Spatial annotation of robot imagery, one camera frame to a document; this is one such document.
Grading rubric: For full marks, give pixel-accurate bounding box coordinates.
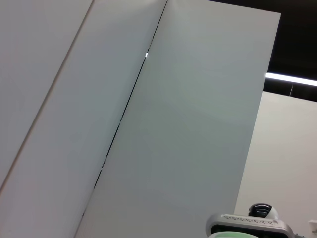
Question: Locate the ceiling light strip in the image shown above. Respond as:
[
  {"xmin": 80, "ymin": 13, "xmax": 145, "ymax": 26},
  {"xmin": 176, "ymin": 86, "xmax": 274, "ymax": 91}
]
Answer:
[{"xmin": 265, "ymin": 72, "xmax": 317, "ymax": 87}]

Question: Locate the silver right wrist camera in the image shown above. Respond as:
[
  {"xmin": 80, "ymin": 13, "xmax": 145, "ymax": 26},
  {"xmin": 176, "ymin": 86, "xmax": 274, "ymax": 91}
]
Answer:
[{"xmin": 205, "ymin": 212, "xmax": 295, "ymax": 238}]

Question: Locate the white humanoid robot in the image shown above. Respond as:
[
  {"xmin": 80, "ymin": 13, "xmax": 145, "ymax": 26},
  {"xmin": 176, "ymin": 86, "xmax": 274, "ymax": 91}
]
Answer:
[{"xmin": 248, "ymin": 203, "xmax": 279, "ymax": 220}]

